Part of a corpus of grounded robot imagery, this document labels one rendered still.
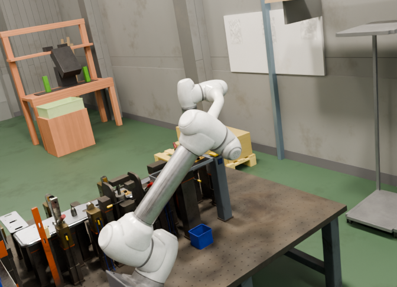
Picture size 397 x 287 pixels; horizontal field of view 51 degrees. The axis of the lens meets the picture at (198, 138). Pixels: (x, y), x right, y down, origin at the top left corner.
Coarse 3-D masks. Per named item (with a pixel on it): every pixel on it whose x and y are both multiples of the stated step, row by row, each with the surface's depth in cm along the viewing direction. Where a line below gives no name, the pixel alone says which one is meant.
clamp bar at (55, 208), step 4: (52, 196) 215; (52, 200) 212; (56, 200) 213; (52, 204) 213; (56, 204) 214; (52, 208) 214; (56, 208) 215; (56, 212) 215; (60, 212) 217; (56, 216) 216; (60, 216) 218; (56, 220) 217
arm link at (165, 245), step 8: (160, 232) 191; (168, 232) 193; (160, 240) 188; (168, 240) 189; (176, 240) 193; (160, 248) 186; (168, 248) 188; (176, 248) 192; (152, 256) 183; (160, 256) 185; (168, 256) 188; (176, 256) 193; (152, 264) 184; (160, 264) 186; (168, 264) 188; (144, 272) 186; (152, 272) 185; (160, 272) 186; (168, 272) 190; (152, 280) 185; (160, 280) 187
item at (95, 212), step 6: (90, 210) 225; (96, 210) 224; (90, 216) 222; (96, 216) 222; (90, 222) 224; (96, 222) 222; (102, 222) 225; (90, 228) 229; (96, 228) 224; (102, 228) 226; (96, 234) 226; (96, 240) 230; (102, 252) 229; (102, 258) 230; (108, 258) 230; (102, 264) 234; (108, 264) 232
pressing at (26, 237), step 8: (96, 200) 254; (80, 208) 246; (80, 216) 236; (48, 224) 233; (72, 224) 228; (16, 232) 231; (24, 232) 229; (32, 232) 227; (16, 240) 223; (24, 240) 220; (32, 240) 218; (40, 240) 218
